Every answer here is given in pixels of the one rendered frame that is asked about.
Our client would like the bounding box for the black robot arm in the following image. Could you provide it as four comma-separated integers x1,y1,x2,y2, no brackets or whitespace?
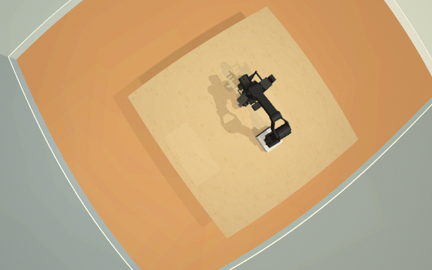
237,74,291,148

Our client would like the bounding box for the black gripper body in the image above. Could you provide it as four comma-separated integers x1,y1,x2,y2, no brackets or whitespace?
237,83,261,111

